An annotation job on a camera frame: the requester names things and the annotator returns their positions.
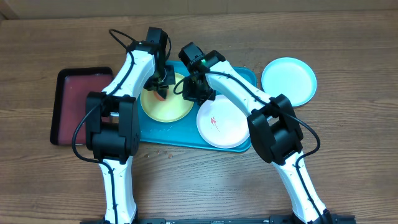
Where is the black red-lined tray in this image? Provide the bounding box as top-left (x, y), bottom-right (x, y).
top-left (50, 67), bottom-right (113, 146)

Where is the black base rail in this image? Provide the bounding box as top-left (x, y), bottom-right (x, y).
top-left (80, 214), bottom-right (357, 224)

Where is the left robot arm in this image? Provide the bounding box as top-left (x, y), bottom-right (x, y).
top-left (79, 27), bottom-right (175, 223)

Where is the green plate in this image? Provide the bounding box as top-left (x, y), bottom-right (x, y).
top-left (140, 85), bottom-right (193, 123)

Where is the red sponge with dark scourer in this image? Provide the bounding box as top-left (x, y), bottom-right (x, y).
top-left (154, 90), bottom-right (169, 101)

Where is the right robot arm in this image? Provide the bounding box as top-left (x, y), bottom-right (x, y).
top-left (178, 42), bottom-right (333, 223)

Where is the light blue plate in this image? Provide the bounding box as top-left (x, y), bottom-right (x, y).
top-left (261, 57), bottom-right (317, 107)

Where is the white plate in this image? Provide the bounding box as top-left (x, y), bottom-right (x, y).
top-left (197, 95), bottom-right (249, 149)

